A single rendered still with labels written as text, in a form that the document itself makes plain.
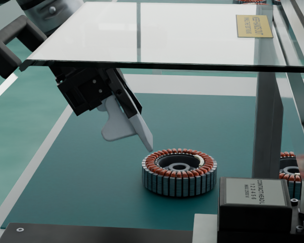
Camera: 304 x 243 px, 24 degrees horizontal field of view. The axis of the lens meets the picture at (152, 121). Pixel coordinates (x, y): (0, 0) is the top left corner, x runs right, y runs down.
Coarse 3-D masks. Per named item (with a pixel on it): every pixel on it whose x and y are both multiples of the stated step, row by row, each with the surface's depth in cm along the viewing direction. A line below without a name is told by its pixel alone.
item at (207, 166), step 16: (144, 160) 106; (160, 160) 106; (176, 160) 108; (192, 160) 107; (208, 160) 105; (144, 176) 103; (160, 176) 100; (176, 176) 100; (192, 176) 100; (208, 176) 101; (160, 192) 101; (176, 192) 100; (192, 192) 101
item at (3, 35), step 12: (12, 24) 64; (24, 24) 66; (0, 36) 60; (12, 36) 62; (24, 36) 67; (36, 36) 67; (0, 48) 58; (36, 48) 67; (0, 60) 58; (12, 60) 58; (0, 72) 59; (12, 72) 59
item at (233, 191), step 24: (240, 192) 63; (264, 192) 63; (288, 192) 64; (216, 216) 68; (240, 216) 61; (264, 216) 61; (288, 216) 61; (216, 240) 63; (240, 240) 62; (264, 240) 61; (288, 240) 61
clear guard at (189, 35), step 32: (64, 32) 60; (96, 32) 60; (128, 32) 60; (160, 32) 60; (192, 32) 60; (224, 32) 60; (288, 32) 60; (32, 64) 51; (64, 64) 51; (96, 64) 51; (128, 64) 51; (160, 64) 50; (192, 64) 50; (224, 64) 50; (256, 64) 50; (288, 64) 50
